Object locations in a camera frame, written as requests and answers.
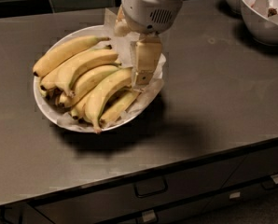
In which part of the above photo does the white drawer label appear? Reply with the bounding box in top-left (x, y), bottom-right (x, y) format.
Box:
top-left (229, 191), bottom-right (241, 200)

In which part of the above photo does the right drawer front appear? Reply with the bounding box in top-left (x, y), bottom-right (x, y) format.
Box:
top-left (224, 146), bottom-right (278, 187)

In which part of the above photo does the drawer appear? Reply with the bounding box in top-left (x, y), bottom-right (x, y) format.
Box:
top-left (224, 146), bottom-right (278, 187)
top-left (33, 156), bottom-right (249, 224)

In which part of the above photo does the black drawer handle centre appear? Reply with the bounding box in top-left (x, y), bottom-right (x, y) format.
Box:
top-left (133, 176), bottom-right (168, 198)

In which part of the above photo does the large yellow banana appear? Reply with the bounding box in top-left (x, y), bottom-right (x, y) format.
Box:
top-left (84, 67), bottom-right (132, 133)

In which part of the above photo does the lower right yellow banana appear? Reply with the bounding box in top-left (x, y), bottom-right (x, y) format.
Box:
top-left (99, 91), bottom-right (140, 127)

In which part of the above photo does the top yellow banana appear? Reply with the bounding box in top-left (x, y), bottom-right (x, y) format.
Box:
top-left (33, 35), bottom-right (110, 77)

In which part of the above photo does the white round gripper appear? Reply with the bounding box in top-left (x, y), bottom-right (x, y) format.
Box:
top-left (114, 0), bottom-right (183, 91)

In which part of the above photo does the small hidden yellow banana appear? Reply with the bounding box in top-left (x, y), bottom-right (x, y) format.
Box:
top-left (69, 92), bottom-right (90, 119)

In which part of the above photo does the middle yellow banana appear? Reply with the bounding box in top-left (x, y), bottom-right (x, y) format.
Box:
top-left (58, 65), bottom-right (119, 108)

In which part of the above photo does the white bowl right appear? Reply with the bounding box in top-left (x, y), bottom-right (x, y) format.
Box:
top-left (240, 0), bottom-right (278, 46)

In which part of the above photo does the upper drawer front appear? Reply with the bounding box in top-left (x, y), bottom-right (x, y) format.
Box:
top-left (33, 156), bottom-right (249, 224)

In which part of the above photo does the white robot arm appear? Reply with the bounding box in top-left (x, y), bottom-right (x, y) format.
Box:
top-left (114, 0), bottom-right (183, 90)

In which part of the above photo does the white bowl with bananas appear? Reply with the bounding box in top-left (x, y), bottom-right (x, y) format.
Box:
top-left (33, 25), bottom-right (165, 133)

